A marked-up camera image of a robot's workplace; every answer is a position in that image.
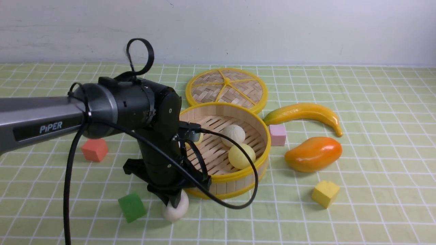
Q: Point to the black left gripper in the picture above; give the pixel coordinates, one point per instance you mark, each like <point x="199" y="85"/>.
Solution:
<point x="167" y="166"/>

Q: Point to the yellow bun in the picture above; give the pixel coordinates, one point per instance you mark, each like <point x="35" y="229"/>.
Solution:
<point x="237" y="158"/>
<point x="199" y="139"/>

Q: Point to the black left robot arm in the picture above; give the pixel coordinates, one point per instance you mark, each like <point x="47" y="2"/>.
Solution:
<point x="150" y="110"/>

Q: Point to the yellow toy banana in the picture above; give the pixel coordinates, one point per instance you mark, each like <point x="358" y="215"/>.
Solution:
<point x="310" y="111"/>

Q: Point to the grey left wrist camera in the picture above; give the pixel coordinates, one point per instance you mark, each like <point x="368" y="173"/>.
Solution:
<point x="187" y="130"/>

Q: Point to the pink cube block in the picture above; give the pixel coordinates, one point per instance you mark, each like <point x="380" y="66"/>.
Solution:
<point x="278" y="134"/>

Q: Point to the green checkered tablecloth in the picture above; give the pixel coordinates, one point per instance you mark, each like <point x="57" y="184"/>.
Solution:
<point x="386" y="173"/>

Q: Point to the white bun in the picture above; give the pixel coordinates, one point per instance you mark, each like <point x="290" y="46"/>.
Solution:
<point x="235" y="132"/>
<point x="172" y="214"/>

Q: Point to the orange toy mango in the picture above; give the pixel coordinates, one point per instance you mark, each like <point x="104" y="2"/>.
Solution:
<point x="314" y="154"/>

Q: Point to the red cube block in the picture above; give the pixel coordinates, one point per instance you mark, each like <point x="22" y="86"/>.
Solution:
<point x="95" y="150"/>

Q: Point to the green cube block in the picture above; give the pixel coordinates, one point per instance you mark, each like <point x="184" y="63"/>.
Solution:
<point x="132" y="207"/>

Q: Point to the woven bamboo steamer lid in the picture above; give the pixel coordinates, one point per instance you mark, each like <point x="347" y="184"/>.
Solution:
<point x="229" y="85"/>

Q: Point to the bamboo steamer tray yellow rim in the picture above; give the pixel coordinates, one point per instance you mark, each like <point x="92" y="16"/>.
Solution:
<point x="227" y="181"/>

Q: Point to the yellow cube block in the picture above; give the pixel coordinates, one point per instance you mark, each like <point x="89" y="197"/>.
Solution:
<point x="325" y="193"/>

